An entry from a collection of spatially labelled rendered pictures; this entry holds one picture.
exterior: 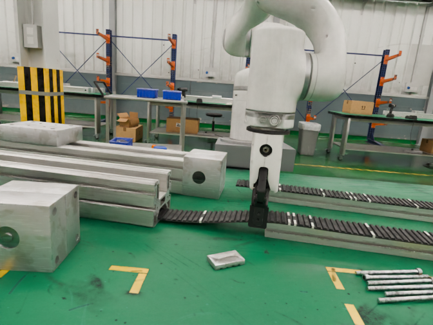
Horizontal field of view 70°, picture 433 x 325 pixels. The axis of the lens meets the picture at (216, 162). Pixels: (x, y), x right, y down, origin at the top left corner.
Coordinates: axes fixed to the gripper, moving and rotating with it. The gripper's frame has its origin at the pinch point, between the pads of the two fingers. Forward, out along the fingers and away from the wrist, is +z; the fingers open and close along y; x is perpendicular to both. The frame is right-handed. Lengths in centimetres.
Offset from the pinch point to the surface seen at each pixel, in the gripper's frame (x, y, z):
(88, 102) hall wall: 469, 714, 45
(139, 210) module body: 21.1, -5.1, 0.7
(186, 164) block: 17.7, 13.9, -3.6
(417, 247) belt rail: -26.8, -2.1, 1.9
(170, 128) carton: 165, 469, 54
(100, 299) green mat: 17.5, -24.8, 3.8
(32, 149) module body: 59, 15, -3
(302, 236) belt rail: -8.1, -2.1, 2.7
